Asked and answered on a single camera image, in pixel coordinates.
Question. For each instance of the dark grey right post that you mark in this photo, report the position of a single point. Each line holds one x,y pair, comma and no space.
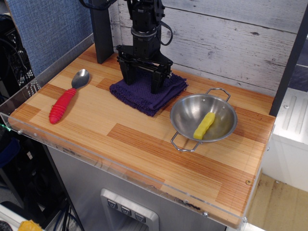
290,66

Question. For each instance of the clear acrylic table guard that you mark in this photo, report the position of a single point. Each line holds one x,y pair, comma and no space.
102,143

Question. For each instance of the yellow object at bottom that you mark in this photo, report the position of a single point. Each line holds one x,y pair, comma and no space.
29,225

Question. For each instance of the red handled metal spoon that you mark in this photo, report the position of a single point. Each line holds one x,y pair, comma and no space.
80,80

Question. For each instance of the white ribbed box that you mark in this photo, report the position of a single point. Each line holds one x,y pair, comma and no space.
286,157

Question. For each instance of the silver dispenser button panel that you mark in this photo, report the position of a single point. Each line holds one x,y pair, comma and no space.
125,215

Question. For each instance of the purple towel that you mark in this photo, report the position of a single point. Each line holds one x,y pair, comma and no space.
138,95

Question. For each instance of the black plastic crate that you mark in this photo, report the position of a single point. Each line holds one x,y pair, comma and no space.
15,68

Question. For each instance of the yellow toy fry piece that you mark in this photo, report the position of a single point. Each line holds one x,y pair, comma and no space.
204,125

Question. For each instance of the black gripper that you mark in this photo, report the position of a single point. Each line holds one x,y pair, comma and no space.
145,53

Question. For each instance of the dark grey left post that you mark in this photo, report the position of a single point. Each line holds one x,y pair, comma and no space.
102,34

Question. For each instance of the steel bowl with handles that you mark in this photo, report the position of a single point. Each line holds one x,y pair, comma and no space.
187,113

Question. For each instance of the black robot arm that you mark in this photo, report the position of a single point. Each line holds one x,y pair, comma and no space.
146,16

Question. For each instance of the dark grey post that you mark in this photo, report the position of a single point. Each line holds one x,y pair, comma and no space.
102,34
290,66

